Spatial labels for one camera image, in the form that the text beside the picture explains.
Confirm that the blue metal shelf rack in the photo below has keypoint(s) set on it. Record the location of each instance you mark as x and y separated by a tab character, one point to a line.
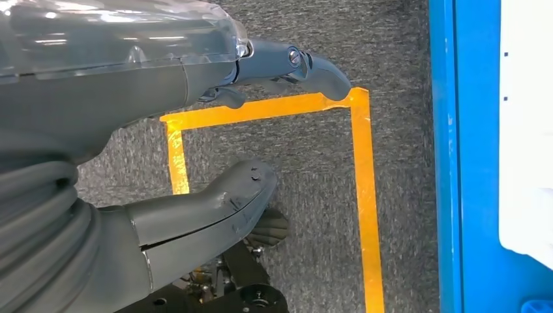
475	172

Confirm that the blue plastic crate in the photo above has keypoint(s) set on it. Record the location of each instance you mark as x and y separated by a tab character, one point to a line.
540	307

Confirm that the white plastic crate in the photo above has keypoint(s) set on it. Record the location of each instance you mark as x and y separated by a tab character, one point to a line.
527	129

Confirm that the black robot foot mechanism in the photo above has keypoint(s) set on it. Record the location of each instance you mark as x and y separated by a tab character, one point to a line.
250	302

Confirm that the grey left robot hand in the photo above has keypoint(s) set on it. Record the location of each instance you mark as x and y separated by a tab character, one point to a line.
108	86

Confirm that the yellow tape square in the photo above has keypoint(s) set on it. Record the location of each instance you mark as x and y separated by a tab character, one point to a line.
367	194

